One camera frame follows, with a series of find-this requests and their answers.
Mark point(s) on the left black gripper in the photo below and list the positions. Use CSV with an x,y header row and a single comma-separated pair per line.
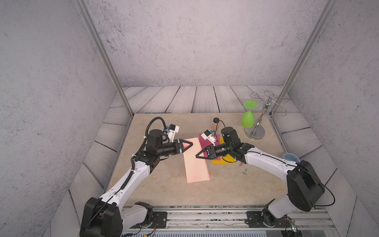
x,y
176,146

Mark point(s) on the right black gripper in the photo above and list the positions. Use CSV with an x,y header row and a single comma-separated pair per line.
x,y
211,157

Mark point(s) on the salmon pink paper sheet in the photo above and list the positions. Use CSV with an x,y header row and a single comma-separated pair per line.
x,y
196,169

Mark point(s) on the magenta paper sheet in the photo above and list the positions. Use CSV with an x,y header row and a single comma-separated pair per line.
x,y
204,143

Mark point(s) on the yellow paper sheet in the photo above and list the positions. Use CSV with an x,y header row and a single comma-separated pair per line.
x,y
224,160

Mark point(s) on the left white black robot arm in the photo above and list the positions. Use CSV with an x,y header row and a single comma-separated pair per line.
x,y
106,216

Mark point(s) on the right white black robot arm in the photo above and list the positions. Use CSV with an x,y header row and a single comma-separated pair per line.
x,y
304,188

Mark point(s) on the small black-capped bottle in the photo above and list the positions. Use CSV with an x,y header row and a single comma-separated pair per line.
x,y
215,122

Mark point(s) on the green plastic wine glass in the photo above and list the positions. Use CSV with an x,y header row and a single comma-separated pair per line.
x,y
248,119

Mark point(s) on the chrome glass holder stand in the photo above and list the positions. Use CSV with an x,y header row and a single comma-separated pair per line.
x,y
257,132

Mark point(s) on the light blue cup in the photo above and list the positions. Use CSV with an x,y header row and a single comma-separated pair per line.
x,y
291,157

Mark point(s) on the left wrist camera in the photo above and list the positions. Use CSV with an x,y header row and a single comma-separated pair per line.
x,y
171,131

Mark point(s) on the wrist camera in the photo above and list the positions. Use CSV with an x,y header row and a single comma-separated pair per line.
x,y
210,136
171,131

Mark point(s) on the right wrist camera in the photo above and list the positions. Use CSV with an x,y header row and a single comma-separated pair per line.
x,y
210,136

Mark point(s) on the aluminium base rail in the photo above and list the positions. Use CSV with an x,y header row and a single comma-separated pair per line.
x,y
222,221

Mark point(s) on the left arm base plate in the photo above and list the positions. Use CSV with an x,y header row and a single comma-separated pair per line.
x,y
158,220

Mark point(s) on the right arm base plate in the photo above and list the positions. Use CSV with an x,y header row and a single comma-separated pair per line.
x,y
260,219

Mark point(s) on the left aluminium frame post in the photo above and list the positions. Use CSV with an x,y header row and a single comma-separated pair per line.
x,y
82,8

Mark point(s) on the aluminium frame post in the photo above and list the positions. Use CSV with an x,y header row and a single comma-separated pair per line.
x,y
315,33
82,8

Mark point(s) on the right aluminium frame post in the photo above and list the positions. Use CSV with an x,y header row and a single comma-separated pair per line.
x,y
315,33

